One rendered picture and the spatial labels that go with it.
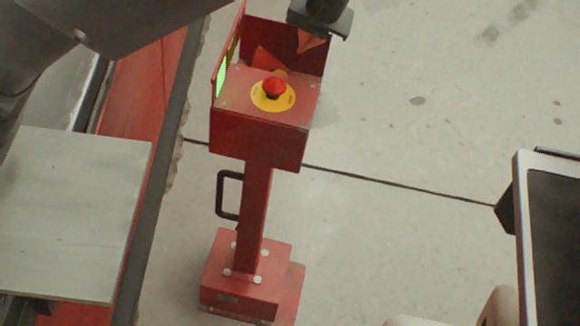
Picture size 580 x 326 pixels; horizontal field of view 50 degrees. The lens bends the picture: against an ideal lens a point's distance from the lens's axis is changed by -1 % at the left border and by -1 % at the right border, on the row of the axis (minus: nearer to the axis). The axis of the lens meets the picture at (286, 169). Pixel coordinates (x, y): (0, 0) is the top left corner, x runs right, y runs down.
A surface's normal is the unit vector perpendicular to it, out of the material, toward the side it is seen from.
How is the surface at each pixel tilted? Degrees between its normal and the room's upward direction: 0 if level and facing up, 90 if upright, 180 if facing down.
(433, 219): 0
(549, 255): 0
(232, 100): 0
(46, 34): 113
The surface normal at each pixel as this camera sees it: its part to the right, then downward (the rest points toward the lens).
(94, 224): 0.12, -0.59
